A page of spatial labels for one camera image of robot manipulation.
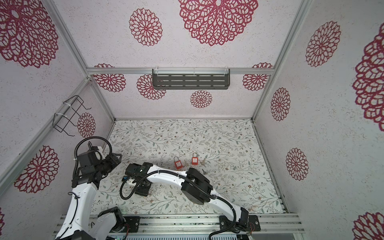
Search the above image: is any red padlock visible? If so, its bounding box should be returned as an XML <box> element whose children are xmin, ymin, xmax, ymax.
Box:
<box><xmin>192</xmin><ymin>153</ymin><xmax>199</xmax><ymax>165</ymax></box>
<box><xmin>174</xmin><ymin>156</ymin><xmax>184</xmax><ymax>170</ymax></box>

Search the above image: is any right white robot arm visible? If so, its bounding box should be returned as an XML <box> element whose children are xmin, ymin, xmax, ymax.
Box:
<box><xmin>119</xmin><ymin>163</ymin><xmax>249</xmax><ymax>231</ymax></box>

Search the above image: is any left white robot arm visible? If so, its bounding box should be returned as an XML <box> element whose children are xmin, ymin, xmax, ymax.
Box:
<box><xmin>55</xmin><ymin>147</ymin><xmax>126</xmax><ymax>240</ymax></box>

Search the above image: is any black wire wall basket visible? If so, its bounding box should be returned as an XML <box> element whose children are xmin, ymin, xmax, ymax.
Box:
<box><xmin>52</xmin><ymin>95</ymin><xmax>91</xmax><ymax>137</ymax></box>

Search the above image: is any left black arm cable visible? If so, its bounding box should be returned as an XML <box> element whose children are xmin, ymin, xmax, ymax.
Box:
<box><xmin>56</xmin><ymin>191</ymin><xmax>80</xmax><ymax>240</ymax></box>

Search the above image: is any grey slotted wall shelf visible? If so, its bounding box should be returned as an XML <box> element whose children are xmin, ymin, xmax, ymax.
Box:
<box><xmin>152</xmin><ymin>69</ymin><xmax>231</xmax><ymax>90</ymax></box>

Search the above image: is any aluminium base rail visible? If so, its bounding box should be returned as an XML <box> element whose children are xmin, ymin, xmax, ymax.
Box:
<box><xmin>54</xmin><ymin>213</ymin><xmax>305</xmax><ymax>240</ymax></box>

